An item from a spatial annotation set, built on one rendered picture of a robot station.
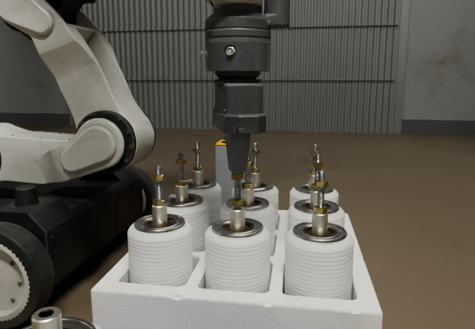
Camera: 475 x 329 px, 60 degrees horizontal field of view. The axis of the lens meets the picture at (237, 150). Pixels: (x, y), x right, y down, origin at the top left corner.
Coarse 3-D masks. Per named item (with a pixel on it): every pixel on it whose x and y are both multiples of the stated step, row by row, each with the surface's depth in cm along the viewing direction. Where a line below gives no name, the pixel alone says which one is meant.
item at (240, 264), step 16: (208, 240) 58; (224, 240) 56; (240, 240) 56; (256, 240) 56; (208, 256) 58; (224, 256) 56; (240, 256) 56; (256, 256) 56; (208, 272) 59; (224, 272) 57; (240, 272) 56; (256, 272) 57; (208, 288) 59; (224, 288) 57; (240, 288) 57; (256, 288) 57
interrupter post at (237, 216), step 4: (232, 208) 59; (244, 208) 59; (232, 212) 59; (236, 212) 58; (240, 212) 59; (244, 212) 59; (232, 216) 59; (236, 216) 59; (240, 216) 59; (244, 216) 59; (232, 220) 59; (236, 220) 59; (240, 220) 59; (244, 220) 59; (232, 224) 59; (236, 224) 59; (240, 224) 59; (244, 224) 59; (232, 228) 59; (236, 228) 59; (240, 228) 59; (244, 228) 59
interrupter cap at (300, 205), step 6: (294, 204) 70; (300, 204) 70; (306, 204) 71; (324, 204) 71; (330, 204) 70; (336, 204) 70; (300, 210) 67; (306, 210) 67; (312, 210) 67; (330, 210) 67; (336, 210) 67
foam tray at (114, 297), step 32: (128, 256) 67; (96, 288) 57; (128, 288) 57; (160, 288) 57; (192, 288) 57; (352, 288) 60; (96, 320) 57; (128, 320) 56; (160, 320) 56; (192, 320) 55; (224, 320) 54; (256, 320) 54; (288, 320) 53; (320, 320) 52; (352, 320) 52
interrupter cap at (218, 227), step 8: (216, 224) 61; (224, 224) 61; (248, 224) 61; (256, 224) 61; (216, 232) 58; (224, 232) 58; (232, 232) 57; (240, 232) 57; (248, 232) 58; (256, 232) 57
